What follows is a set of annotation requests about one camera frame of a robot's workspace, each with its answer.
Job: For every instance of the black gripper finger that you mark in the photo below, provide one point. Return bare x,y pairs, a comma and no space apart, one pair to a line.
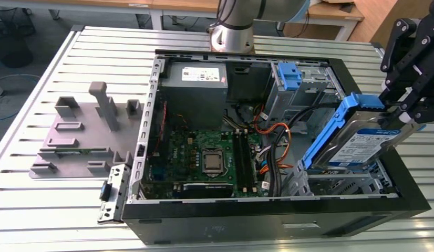
398,44
430,105

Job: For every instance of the hard disk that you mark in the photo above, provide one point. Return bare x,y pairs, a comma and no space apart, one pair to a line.
361,147

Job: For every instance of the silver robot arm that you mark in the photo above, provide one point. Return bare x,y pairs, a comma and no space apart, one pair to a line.
234,39

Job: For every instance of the metal disk bay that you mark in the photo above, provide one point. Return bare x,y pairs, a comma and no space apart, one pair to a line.
342,182

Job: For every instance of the wooden cabinet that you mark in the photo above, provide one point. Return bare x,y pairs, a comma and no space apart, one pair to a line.
374,15

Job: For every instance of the wooden top white desk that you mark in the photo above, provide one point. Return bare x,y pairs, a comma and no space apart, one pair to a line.
329,14
108,4

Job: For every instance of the metal drive cage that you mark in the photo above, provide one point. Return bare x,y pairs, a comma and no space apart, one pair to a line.
307,92

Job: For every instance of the blue plastic drive latch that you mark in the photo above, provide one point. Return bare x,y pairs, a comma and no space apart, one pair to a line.
290,76

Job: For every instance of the black plastic cover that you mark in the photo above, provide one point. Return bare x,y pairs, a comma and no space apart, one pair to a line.
249,84

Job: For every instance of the black RAM slot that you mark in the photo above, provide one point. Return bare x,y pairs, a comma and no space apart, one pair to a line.
247,162
238,162
243,162

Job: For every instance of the grey power supply unit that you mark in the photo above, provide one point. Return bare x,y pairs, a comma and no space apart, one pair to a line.
192,99

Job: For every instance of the silver CPU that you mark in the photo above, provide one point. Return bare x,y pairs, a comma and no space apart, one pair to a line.
212,160

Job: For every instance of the CPU socket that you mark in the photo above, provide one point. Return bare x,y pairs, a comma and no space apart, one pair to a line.
214,172

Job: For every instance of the black PC case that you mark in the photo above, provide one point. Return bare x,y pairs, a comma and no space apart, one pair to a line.
238,218

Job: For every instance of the green motherboard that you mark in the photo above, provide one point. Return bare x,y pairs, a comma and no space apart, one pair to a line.
188,147

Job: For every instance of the black graphics card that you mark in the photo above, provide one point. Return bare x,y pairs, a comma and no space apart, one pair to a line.
207,190

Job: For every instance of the grey parts rack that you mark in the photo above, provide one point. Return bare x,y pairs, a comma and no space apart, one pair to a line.
94,136

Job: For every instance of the blue VGA connector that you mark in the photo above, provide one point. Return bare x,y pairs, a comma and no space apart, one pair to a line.
106,191

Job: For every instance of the green RAM stick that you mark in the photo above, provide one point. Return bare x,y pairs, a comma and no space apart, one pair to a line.
82,151

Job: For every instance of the black waste bin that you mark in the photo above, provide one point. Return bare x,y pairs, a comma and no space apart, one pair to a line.
13,47

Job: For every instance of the metal slot retention bracket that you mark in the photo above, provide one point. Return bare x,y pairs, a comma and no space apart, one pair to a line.
116,183

